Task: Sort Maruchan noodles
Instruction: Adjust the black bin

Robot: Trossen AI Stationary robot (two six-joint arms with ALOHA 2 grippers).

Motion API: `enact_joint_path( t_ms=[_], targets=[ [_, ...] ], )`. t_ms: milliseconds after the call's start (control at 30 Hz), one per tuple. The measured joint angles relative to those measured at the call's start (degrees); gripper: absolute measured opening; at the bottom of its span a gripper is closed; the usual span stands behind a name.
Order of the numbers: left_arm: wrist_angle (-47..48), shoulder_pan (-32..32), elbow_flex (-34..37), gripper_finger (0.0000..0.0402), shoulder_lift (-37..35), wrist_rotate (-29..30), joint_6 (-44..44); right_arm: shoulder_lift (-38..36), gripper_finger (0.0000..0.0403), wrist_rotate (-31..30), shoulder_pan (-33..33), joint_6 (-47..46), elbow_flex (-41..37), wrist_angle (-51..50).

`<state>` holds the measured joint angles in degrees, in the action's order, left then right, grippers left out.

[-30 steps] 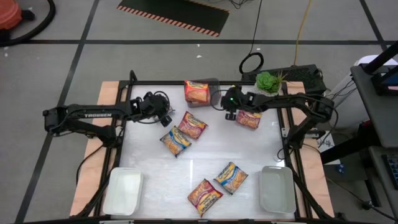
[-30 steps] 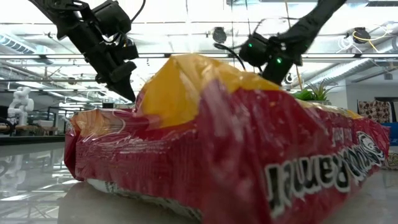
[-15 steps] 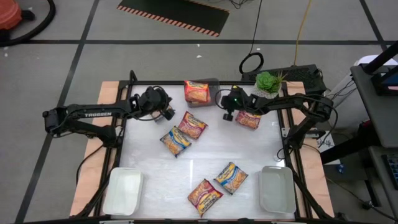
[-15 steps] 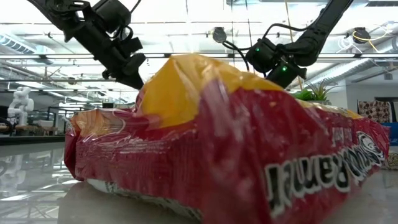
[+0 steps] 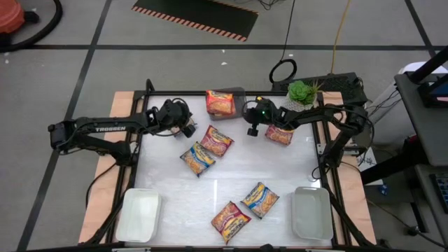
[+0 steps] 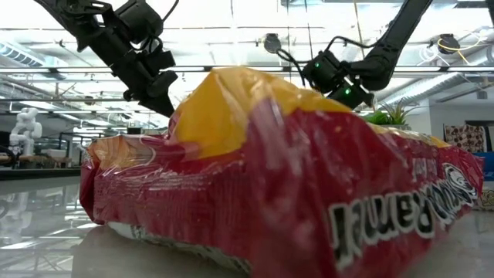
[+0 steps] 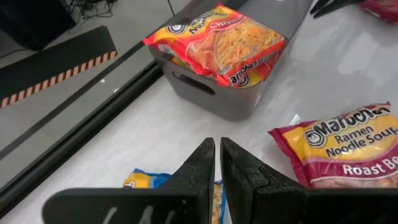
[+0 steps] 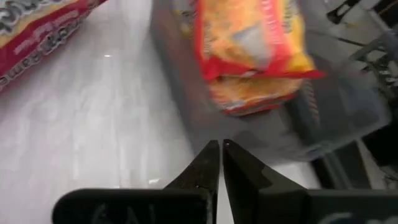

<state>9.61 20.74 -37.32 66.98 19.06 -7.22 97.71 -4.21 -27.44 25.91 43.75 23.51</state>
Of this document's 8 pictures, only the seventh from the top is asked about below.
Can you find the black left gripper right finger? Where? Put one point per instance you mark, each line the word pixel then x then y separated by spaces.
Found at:
pixel 264 199

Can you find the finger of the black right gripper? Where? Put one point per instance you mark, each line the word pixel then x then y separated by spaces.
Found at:
pixel 321 5
pixel 339 5

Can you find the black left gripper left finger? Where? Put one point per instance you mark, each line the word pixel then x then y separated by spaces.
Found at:
pixel 186 202

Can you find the red roast beef ramen pack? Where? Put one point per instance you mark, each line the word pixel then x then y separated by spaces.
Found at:
pixel 348 149
pixel 385 9

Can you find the blue soy sauce ramen pack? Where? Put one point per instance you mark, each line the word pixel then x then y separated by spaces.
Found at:
pixel 143 180

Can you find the orange chicken ramen pack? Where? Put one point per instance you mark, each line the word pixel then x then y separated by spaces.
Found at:
pixel 253 79
pixel 230 43

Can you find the grey plastic bin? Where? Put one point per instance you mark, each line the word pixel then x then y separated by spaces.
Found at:
pixel 217 102

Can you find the black hazard-striped floor mat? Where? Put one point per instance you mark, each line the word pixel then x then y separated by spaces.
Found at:
pixel 46 62

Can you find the black equipment case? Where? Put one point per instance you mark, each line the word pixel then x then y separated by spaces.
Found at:
pixel 31 21

